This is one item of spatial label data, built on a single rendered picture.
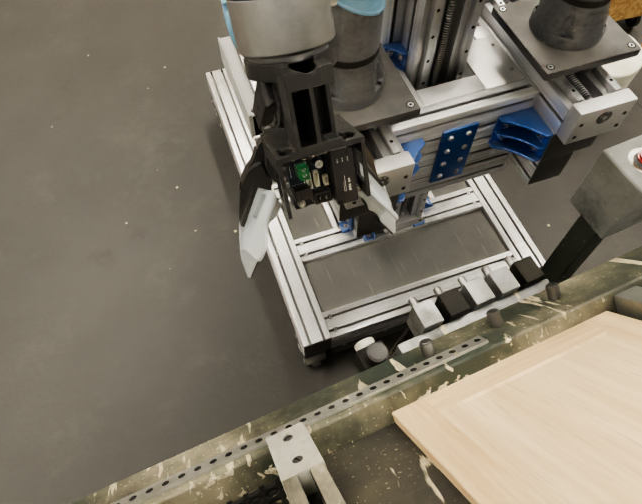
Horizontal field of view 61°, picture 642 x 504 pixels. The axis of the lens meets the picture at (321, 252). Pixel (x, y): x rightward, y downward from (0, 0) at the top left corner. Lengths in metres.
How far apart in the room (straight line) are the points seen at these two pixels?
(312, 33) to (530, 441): 0.59
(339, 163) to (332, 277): 1.36
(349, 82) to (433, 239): 0.97
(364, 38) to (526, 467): 0.69
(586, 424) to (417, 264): 1.11
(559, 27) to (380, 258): 0.91
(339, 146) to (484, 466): 0.49
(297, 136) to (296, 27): 0.07
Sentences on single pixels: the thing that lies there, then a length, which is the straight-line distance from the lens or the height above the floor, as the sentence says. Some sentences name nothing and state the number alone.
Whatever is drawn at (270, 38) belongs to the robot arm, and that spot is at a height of 1.53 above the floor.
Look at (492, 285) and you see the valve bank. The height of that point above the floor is 0.75.
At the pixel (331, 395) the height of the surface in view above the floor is 0.85.
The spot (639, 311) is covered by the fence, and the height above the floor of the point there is 0.93.
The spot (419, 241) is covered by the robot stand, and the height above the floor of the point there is 0.21.
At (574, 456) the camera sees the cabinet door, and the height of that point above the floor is 1.09.
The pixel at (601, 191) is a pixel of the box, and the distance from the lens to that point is 1.31.
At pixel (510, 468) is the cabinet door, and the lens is 0.76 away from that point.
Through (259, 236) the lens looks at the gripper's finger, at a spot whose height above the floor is 1.38.
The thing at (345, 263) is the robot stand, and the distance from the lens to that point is 1.80.
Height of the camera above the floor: 1.78
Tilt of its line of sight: 60 degrees down
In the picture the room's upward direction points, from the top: straight up
